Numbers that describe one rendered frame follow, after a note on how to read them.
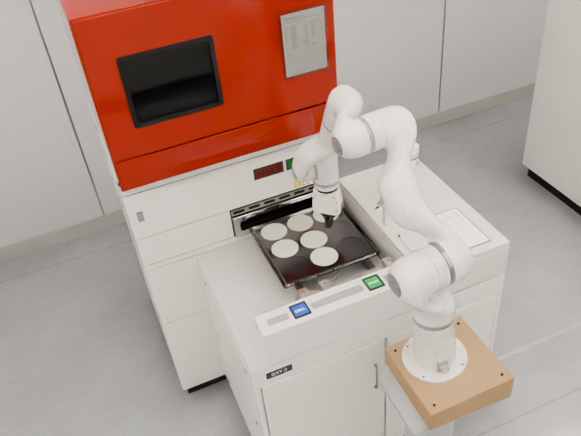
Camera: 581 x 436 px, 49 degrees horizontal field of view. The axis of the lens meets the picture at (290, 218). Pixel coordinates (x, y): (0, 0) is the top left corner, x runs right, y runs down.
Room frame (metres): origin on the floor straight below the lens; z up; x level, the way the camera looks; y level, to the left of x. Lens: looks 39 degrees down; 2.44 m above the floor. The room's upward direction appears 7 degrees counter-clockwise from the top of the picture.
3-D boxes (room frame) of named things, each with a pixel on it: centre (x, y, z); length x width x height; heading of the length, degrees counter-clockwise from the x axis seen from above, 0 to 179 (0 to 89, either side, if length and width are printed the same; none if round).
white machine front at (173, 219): (1.95, 0.19, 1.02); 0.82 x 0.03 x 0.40; 109
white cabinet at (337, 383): (1.72, -0.18, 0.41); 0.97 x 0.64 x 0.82; 109
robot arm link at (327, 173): (1.76, -0.13, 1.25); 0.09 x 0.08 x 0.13; 106
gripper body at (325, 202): (1.76, -0.14, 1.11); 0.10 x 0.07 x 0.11; 62
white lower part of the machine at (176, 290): (2.27, 0.29, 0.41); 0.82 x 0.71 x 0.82; 109
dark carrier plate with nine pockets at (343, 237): (1.80, -0.07, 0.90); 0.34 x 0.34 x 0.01; 19
